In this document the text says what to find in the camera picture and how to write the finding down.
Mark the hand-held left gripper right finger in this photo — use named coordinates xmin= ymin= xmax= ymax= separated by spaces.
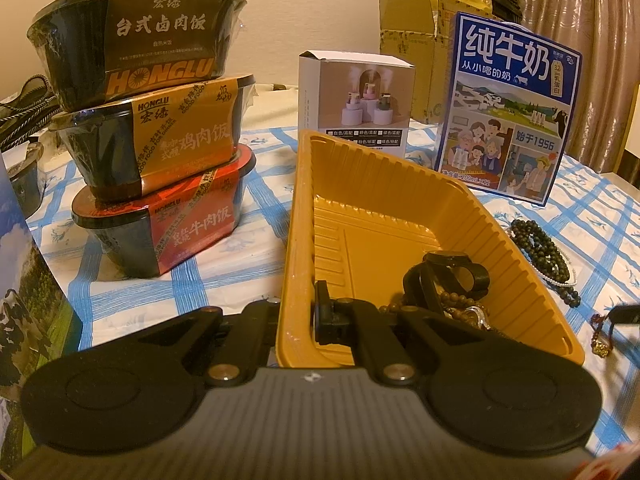
xmin=313 ymin=281 xmax=453 ymax=387

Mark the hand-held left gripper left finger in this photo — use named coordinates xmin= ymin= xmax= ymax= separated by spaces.
xmin=167 ymin=298 xmax=282 ymax=387

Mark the red bead bracelet gold charm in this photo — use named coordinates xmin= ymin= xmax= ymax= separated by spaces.
xmin=590 ymin=312 xmax=618 ymax=359

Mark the thin white bead chain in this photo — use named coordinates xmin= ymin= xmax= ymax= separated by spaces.
xmin=547 ymin=242 xmax=582 ymax=288

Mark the yellow plastic tray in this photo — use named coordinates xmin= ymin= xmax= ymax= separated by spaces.
xmin=276 ymin=129 xmax=586 ymax=370

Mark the dark green bead necklace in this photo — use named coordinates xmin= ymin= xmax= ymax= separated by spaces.
xmin=509 ymin=219 xmax=583 ymax=309

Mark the brown bead bracelet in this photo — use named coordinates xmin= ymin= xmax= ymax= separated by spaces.
xmin=377 ymin=291 xmax=488 ymax=331

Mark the black watch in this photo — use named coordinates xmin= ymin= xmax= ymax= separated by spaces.
xmin=402 ymin=251 xmax=492 ymax=313

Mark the silver pendant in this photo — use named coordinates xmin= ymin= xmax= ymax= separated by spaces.
xmin=462 ymin=305 xmax=496 ymax=332

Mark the red label instant rice bowl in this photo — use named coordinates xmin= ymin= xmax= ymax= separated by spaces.
xmin=71 ymin=142 xmax=257 ymax=279

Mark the gold label instant rice bowl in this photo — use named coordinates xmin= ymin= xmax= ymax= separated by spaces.
xmin=50 ymin=74 xmax=257 ymax=203

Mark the small white product box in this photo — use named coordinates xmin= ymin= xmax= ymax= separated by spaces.
xmin=298 ymin=51 xmax=417 ymax=153

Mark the cow landscape milk carton box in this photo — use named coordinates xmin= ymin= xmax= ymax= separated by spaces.
xmin=0 ymin=152 xmax=82 ymax=480

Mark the blue illustrated milk carton box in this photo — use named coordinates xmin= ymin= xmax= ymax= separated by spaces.
xmin=434 ymin=11 xmax=583 ymax=208

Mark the brown cardboard box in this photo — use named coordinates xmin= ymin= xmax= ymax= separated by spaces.
xmin=378 ymin=0 xmax=493 ymax=126

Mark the dark round pot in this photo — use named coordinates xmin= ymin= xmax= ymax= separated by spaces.
xmin=7 ymin=141 xmax=47 ymax=219

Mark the beige patterned curtain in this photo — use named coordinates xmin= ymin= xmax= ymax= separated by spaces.
xmin=515 ymin=0 xmax=640 ymax=188

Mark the black instant rice bowl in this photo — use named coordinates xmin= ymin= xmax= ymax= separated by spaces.
xmin=27 ymin=0 xmax=248 ymax=112

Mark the black braided cord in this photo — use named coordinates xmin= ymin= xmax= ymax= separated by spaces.
xmin=0 ymin=75 xmax=58 ymax=153

